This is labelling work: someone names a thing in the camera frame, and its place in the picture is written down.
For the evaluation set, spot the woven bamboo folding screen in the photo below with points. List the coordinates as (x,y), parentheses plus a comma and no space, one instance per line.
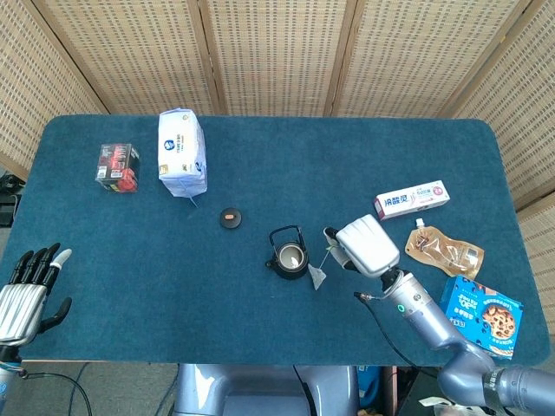
(277,56)

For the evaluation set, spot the white pink toothpaste box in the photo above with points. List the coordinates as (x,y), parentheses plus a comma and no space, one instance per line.
(412,200)

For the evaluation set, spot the blue package under table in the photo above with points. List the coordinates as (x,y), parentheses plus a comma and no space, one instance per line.
(368,383)

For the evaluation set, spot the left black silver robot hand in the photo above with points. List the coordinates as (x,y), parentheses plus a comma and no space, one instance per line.
(19,310)

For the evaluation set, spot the black cast iron teapot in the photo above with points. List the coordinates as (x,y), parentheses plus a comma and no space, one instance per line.
(299,271)

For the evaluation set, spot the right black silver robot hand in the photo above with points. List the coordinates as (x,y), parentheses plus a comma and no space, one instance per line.
(368,247)

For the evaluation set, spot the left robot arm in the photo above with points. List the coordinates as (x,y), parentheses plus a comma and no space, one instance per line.
(5,377)

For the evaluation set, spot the brown spout pouch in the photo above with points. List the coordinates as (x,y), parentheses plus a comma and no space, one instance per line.
(442,251)

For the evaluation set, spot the blue cookie box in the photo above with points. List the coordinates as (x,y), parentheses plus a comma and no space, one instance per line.
(481,316)

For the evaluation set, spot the blue felt table mat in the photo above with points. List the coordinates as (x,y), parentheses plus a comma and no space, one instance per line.
(260,164)

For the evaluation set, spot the black floor equipment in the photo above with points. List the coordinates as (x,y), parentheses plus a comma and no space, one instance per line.
(8,208)

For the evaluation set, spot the black and red box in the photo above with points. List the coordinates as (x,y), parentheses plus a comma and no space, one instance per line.
(117,167)

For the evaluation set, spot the black teapot lid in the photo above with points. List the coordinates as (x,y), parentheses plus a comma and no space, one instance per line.
(230,218)

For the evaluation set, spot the black box under table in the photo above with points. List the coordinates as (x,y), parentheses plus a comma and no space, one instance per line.
(416,390)

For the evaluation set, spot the white tissue pack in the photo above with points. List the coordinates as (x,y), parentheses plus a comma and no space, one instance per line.
(180,151)

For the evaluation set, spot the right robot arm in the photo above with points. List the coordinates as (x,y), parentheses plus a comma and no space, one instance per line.
(433,325)

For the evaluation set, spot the grey-blue robot torso base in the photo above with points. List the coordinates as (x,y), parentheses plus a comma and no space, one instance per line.
(260,390)

